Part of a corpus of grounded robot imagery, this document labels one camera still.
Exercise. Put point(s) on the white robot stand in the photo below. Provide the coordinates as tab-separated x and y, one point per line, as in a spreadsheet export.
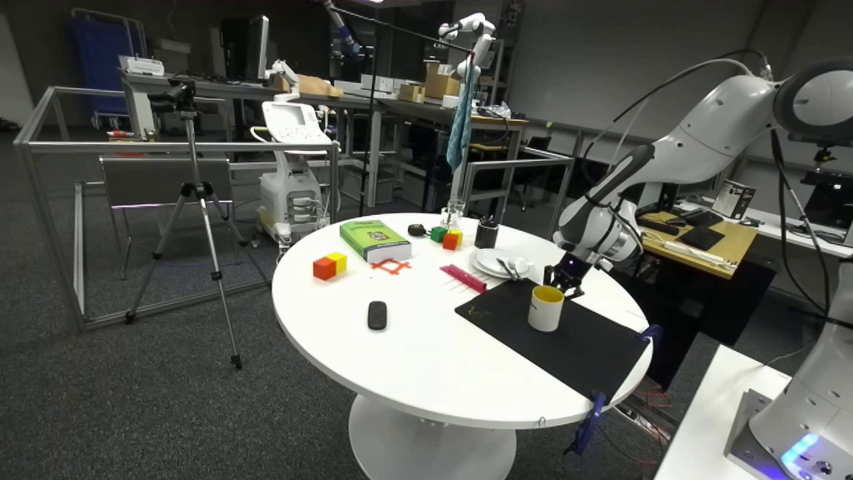
703	417

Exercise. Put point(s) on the white wheeled machine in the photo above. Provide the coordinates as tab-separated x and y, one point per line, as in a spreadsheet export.
289	201

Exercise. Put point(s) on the blue clamp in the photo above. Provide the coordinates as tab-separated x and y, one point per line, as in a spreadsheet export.
652	337
587	427

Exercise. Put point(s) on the small black camera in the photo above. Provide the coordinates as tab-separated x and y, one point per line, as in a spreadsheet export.
183	94

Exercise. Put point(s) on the white articulated stand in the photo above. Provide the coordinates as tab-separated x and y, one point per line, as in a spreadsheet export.
475	27

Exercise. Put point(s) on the black flat pad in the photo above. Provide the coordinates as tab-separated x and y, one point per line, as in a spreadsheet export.
703	238

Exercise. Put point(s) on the black equipment stand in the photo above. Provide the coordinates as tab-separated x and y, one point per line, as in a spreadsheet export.
829	190

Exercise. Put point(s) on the black computer monitor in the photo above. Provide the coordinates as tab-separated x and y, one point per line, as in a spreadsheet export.
243	43

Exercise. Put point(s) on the white plate stack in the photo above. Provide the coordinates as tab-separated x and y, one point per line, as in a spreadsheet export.
488	265

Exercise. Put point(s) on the white printed card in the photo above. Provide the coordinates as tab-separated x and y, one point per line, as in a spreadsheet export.
735	201

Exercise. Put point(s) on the white mug yellow inside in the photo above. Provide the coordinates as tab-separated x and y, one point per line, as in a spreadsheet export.
544	310

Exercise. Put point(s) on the small cardboard box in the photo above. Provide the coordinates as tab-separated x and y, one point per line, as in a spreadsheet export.
411	93

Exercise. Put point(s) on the large cardboard box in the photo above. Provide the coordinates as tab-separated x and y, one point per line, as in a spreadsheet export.
440	82

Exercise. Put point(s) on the green book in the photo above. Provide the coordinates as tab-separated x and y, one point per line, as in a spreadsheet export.
375	238

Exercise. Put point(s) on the small black oval object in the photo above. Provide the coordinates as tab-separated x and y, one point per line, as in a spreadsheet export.
416	230

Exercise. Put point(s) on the orange cube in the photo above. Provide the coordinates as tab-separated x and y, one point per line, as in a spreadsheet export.
455	242

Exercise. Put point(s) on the aluminium frame table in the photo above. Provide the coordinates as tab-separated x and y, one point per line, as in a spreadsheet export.
55	147

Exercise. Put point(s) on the black computer mouse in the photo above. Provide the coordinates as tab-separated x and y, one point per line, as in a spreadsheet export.
377	317

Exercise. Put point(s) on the small white box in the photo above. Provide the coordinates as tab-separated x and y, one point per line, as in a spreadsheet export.
139	67

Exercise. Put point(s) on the yellow cube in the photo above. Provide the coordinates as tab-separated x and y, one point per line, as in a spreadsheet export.
340	263

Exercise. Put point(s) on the silver black tripod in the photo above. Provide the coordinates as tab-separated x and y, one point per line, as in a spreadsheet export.
208	242

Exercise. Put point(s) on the blue board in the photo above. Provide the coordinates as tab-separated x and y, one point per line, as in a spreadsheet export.
102	55

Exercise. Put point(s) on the blue hanging cloth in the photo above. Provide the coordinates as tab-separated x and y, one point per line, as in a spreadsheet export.
460	125

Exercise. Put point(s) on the silver cutlery piece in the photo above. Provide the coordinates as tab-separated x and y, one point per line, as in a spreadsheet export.
507	267

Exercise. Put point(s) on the black desk object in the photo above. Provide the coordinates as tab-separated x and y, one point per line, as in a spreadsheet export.
660	225

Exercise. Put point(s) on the flat cardboard box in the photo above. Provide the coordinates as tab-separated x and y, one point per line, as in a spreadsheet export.
317	87

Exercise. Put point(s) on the gray workbench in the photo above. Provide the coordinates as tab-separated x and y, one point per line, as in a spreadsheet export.
391	110

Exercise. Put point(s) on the black square mat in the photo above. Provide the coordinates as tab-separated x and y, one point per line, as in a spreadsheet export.
596	350

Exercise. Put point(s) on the wooden top desk black panel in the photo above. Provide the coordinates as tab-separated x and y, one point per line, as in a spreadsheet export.
721	310

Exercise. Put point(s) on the white round table pedestal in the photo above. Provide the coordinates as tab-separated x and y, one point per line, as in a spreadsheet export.
427	441

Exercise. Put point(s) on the green cube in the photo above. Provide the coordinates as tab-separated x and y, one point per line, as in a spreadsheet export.
439	233

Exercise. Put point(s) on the gray metal railing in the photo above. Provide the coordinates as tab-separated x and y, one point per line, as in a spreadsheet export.
524	162

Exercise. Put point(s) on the red square frame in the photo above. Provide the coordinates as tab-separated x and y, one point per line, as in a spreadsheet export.
375	265

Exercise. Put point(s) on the gray flat panel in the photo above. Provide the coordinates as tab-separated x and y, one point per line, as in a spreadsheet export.
161	181

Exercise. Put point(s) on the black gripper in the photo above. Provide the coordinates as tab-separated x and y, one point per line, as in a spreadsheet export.
572	265

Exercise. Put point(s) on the red flat pieces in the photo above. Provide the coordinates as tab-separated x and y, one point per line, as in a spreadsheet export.
464	279

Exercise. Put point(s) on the red cube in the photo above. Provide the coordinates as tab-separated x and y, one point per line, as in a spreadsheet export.
323	271

